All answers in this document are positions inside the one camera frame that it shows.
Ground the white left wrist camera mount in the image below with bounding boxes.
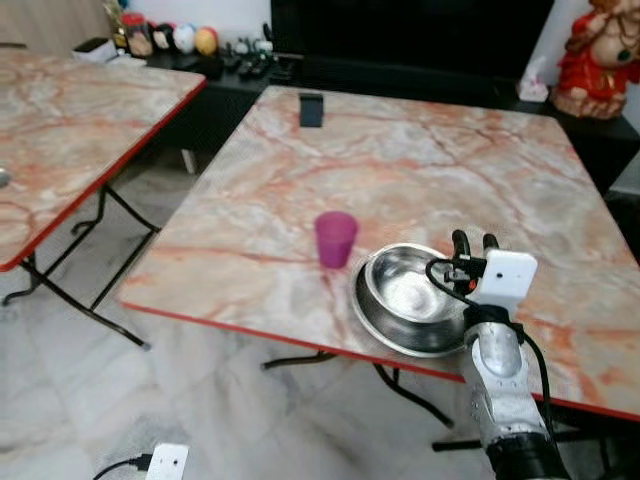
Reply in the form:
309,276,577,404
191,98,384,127
145,443,191,480

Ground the small black box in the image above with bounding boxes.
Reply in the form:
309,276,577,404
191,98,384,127
299,92,326,129

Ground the large marble pattern folding table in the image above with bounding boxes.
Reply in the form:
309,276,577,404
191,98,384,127
118,85,640,457

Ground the marble pattern table red edge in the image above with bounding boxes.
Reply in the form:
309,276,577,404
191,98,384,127
0,48,209,351

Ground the jar with red lid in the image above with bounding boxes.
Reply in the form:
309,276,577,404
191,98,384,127
120,12,154,59

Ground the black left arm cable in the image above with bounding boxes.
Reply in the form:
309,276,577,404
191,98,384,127
93,454,154,480

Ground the black television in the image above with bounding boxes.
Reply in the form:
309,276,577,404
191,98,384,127
270,0,557,73

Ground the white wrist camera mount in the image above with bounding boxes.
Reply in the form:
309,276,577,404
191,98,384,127
145,443,191,480
469,250,539,312

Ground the flat white box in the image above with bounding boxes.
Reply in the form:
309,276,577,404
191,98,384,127
73,37,120,64

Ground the stainless steel bowl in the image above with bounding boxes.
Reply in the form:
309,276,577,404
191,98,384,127
350,243,482,359

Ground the yellow round ornament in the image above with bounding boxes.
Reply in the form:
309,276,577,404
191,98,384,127
194,26,220,58

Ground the white pink tissue box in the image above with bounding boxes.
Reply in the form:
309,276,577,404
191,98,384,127
517,68,552,104

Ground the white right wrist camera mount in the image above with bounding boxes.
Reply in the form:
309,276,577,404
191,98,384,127
469,250,539,312

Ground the black television console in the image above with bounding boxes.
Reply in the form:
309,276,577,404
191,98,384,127
75,48,640,193

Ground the purple plastic cup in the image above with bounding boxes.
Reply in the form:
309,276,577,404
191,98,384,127
314,211,360,270

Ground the red gold figurine statue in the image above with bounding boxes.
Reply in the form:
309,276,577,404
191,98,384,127
551,0,640,121

